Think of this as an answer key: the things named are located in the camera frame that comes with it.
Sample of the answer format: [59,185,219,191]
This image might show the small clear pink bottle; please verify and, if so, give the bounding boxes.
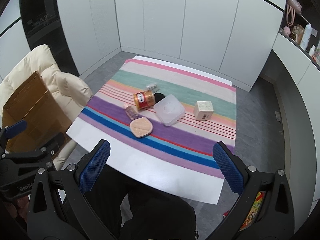
[123,103,139,120]

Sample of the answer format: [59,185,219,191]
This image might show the pink powder puff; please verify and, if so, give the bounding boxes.
[130,117,153,138]

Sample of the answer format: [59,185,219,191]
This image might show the gold red tin can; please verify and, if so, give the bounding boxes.
[133,90,156,111]

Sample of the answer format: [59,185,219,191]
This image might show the cream cube box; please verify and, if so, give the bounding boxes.
[194,101,214,121]

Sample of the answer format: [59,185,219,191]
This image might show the black round puff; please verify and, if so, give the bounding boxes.
[154,93,165,103]

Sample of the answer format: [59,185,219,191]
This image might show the small clear labelled case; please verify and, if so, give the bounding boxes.
[146,83,159,93]

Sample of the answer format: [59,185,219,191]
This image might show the clear plastic square container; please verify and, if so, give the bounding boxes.
[153,94,185,126]

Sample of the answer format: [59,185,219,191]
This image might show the left hand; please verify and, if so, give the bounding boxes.
[3,196,29,222]

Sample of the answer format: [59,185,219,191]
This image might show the colourful book on floor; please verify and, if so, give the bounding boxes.
[239,191,266,231]

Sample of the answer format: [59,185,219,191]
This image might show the brown cardboard box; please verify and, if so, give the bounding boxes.
[2,72,71,153]

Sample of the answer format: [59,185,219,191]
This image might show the cream padded armchair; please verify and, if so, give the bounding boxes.
[1,44,93,170]

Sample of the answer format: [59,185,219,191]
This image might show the striped colourful cloth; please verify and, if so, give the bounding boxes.
[79,58,236,178]

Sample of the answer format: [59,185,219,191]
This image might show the white spray bottle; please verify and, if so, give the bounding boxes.
[299,23,312,50]

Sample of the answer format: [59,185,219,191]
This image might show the pink plush toy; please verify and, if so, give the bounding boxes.
[283,0,302,36]

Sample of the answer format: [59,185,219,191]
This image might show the black wall cabinet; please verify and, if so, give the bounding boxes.
[19,0,79,76]

